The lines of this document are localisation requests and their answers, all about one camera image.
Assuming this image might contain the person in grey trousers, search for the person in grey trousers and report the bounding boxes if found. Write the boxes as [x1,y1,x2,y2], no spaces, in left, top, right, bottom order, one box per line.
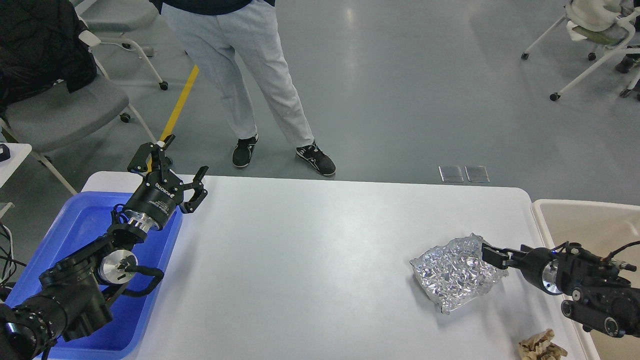
[149,0,337,178]

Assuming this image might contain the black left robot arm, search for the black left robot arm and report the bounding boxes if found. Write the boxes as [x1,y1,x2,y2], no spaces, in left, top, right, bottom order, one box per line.
[1,134,208,360]

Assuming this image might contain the grey office chair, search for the grey office chair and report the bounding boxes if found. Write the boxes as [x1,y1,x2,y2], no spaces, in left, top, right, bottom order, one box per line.
[0,30,169,196]

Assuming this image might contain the white side table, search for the white side table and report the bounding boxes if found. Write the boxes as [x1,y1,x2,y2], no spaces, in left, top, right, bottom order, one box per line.
[0,142,32,187]

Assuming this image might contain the metal floor plate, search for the metal floor plate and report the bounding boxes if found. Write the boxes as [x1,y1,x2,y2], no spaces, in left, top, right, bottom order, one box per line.
[438,165,465,183]
[464,165,490,183]

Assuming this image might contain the black cables at left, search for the black cables at left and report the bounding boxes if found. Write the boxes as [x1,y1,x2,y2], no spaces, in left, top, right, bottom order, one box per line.
[0,222,27,301]

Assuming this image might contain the right metal floor plate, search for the right metal floor plate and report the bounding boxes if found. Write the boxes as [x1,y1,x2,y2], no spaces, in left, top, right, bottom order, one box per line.
[464,165,490,183]

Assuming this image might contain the left metal floor plate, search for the left metal floor plate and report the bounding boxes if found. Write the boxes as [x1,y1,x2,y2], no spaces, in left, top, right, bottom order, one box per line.
[438,165,465,183]

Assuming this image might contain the white chair base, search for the white chair base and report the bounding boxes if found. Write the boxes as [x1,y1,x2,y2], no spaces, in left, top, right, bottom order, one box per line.
[80,0,169,91]

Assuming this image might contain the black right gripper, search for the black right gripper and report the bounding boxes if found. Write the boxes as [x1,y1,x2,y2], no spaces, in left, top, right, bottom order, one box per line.
[481,243,560,296]

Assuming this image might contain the white chair with cushion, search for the white chair with cushion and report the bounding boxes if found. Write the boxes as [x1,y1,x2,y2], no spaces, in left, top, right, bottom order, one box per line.
[521,0,639,101]

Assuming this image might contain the beige plastic bin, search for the beige plastic bin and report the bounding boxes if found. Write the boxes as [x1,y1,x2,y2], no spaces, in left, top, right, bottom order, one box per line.
[531,199,640,360]

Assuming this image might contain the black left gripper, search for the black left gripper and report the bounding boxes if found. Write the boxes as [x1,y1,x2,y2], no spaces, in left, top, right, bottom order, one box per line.
[123,134,210,232]

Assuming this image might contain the black jacket on chair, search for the black jacket on chair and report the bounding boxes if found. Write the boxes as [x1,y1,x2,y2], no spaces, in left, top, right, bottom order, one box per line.
[0,0,98,110]

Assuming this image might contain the crumpled brown paper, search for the crumpled brown paper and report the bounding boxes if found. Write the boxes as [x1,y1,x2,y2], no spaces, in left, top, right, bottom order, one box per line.
[516,328,569,360]

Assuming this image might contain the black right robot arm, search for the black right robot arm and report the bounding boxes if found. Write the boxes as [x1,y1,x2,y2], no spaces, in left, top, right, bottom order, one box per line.
[481,241,640,338]

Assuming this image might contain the silver foil bag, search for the silver foil bag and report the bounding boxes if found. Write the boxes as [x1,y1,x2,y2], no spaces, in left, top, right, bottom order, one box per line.
[409,234,509,315]

